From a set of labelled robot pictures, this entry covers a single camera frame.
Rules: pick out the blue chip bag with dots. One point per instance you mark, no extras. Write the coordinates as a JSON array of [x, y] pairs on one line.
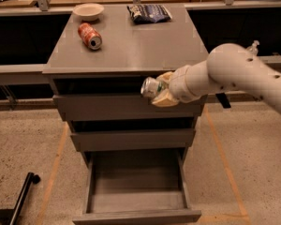
[[149, 14]]

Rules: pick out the white bowl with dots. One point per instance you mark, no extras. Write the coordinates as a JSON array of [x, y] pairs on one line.
[[88, 12]]

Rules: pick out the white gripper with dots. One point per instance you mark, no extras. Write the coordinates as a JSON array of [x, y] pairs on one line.
[[178, 84]]

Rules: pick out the grey metal rail shelf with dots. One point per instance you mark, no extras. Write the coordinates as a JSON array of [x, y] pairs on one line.
[[32, 74]]

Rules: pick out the grey drawer cabinet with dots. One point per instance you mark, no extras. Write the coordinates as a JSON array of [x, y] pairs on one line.
[[129, 53]]

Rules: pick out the grey top drawer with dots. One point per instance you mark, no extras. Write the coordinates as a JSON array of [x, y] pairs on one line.
[[120, 107]]

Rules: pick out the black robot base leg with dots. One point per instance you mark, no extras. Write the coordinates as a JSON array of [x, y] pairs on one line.
[[11, 216]]

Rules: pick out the grey open bottom drawer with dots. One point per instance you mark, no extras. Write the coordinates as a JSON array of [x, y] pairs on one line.
[[136, 187]]

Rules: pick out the red soda can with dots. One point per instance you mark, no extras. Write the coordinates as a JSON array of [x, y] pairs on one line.
[[90, 37]]

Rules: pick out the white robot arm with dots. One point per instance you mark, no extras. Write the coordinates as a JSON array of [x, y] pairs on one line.
[[227, 67]]

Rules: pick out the silver green 7up can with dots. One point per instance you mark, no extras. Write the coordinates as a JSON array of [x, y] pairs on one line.
[[151, 87]]

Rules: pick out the grey middle drawer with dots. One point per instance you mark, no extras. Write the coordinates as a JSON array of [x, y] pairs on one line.
[[132, 139]]

